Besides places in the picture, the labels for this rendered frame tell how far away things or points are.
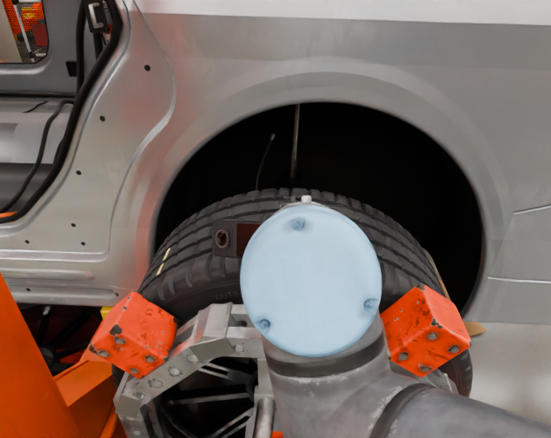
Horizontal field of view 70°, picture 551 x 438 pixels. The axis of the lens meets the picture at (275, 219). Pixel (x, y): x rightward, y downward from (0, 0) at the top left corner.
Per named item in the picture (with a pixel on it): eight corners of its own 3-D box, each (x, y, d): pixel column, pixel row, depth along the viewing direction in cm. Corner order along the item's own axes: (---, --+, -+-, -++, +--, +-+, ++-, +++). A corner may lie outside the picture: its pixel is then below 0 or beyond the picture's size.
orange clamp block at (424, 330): (408, 335, 60) (455, 302, 56) (421, 381, 54) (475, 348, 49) (375, 315, 58) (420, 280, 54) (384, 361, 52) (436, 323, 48)
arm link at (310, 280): (253, 382, 24) (218, 226, 24) (268, 316, 37) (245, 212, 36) (404, 356, 24) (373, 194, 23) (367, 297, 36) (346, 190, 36)
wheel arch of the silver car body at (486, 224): (435, 248, 129) (487, 62, 97) (470, 324, 102) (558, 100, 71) (186, 241, 133) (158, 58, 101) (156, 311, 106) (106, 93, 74)
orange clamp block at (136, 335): (182, 320, 61) (133, 288, 58) (168, 362, 55) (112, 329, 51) (156, 340, 64) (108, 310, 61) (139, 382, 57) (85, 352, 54)
